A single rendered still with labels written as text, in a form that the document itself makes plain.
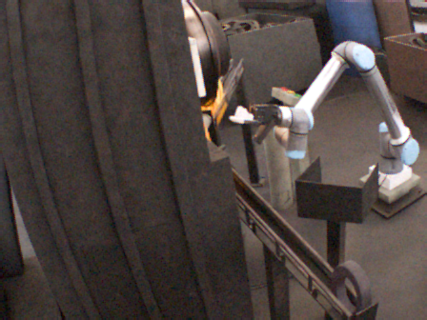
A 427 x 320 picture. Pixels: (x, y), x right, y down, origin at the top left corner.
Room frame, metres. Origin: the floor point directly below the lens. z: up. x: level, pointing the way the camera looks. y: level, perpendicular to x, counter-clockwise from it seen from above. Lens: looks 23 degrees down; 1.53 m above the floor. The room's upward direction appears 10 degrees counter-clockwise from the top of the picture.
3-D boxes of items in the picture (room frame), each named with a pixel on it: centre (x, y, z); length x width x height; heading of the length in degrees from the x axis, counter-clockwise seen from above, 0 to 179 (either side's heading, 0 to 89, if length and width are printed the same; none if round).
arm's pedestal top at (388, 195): (2.61, -1.00, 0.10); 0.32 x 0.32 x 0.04; 21
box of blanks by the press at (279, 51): (4.77, -0.47, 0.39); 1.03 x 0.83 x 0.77; 122
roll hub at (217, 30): (2.08, -0.06, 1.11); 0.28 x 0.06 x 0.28; 17
